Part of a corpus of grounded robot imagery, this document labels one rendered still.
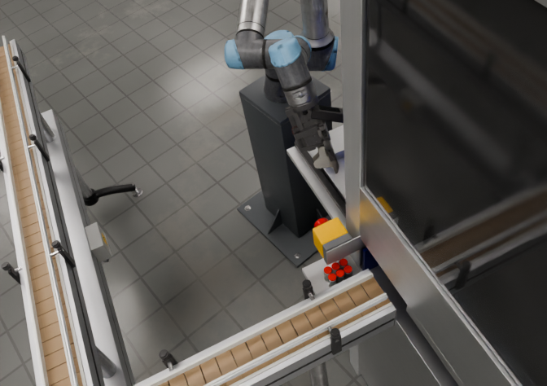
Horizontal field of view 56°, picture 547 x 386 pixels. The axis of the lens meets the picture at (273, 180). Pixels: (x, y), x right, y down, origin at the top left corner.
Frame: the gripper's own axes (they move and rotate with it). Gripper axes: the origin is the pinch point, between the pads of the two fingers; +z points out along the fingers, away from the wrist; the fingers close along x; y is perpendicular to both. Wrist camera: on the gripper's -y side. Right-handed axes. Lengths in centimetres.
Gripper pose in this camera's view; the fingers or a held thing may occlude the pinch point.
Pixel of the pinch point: (337, 167)
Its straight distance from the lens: 135.6
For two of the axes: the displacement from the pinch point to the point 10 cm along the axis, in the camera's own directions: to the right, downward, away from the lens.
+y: -9.3, 3.3, 1.6
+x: -0.1, 4.2, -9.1
